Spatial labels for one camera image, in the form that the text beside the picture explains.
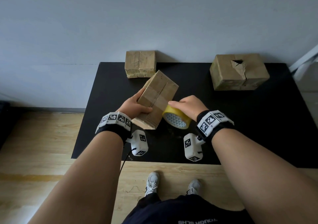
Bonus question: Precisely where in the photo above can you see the white sneaker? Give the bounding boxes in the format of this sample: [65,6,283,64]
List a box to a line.
[144,172,160,197]
[186,179,202,196]

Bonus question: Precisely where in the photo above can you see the small cardboard box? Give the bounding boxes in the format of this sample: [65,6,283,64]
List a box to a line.
[124,50,157,79]

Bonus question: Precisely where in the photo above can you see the person's right forearm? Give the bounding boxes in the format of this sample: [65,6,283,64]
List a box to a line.
[211,128,318,224]

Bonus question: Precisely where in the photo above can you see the tall cardboard box square hole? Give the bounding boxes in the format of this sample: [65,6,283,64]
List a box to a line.
[131,70,179,130]

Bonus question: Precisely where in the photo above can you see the black marker wristband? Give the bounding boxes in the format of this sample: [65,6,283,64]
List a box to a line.
[195,110,235,146]
[95,111,133,145]

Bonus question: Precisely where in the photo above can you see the thin black thread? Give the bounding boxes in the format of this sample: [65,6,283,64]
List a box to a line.
[125,185,144,194]

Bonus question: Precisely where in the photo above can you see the white right sneaker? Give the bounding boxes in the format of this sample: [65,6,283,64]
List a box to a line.
[186,179,202,196]

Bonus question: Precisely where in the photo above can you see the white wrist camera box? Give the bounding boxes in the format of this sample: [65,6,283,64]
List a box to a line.
[183,133,206,162]
[126,129,149,157]

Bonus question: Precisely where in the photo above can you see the yellow tape roll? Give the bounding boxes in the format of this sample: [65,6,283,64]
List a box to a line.
[162,104,192,130]

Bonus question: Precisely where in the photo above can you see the black shorts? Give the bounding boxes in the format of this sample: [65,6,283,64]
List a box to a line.
[121,193,255,224]

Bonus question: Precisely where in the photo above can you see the wide cardboard box torn flap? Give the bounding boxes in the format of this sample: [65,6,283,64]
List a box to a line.
[209,53,271,91]

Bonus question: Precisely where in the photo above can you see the black bag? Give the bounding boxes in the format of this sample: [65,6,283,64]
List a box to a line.
[0,101,12,148]

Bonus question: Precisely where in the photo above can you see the person's right hand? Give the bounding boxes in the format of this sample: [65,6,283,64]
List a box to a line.
[168,95,209,122]

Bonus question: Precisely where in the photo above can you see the person's left forearm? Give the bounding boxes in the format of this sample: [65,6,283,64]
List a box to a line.
[27,130,125,224]

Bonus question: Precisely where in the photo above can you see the white left sneaker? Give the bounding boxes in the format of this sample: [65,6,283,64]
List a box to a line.
[144,172,160,197]

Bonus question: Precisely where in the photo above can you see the white metal shelf frame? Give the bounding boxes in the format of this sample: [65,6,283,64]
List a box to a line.
[288,45,318,82]

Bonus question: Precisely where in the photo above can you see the black camera cable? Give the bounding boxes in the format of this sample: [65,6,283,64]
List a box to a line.
[119,149,136,175]

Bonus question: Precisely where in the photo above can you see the person's left hand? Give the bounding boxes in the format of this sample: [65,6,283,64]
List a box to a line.
[116,88,153,120]

